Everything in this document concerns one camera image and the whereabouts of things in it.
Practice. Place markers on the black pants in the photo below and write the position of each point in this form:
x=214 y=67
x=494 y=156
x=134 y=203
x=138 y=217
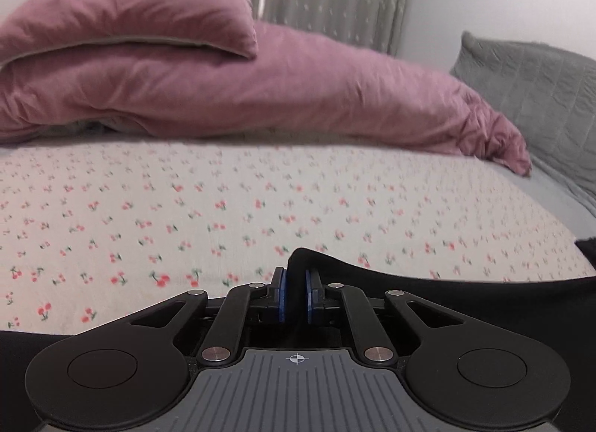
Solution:
x=419 y=285

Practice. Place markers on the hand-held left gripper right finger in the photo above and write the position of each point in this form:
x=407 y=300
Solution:
x=311 y=297

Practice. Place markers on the pink pillow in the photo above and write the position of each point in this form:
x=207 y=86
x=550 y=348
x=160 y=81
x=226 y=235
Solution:
x=139 y=12

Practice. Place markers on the cherry print blanket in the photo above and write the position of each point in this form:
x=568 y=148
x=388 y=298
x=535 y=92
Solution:
x=233 y=199

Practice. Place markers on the pink duvet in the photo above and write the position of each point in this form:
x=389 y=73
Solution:
x=298 y=92

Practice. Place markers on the grey quilted pillow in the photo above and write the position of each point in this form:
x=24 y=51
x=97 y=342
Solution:
x=535 y=87

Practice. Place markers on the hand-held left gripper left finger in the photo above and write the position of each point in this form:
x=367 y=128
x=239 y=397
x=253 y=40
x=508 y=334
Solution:
x=281 y=297

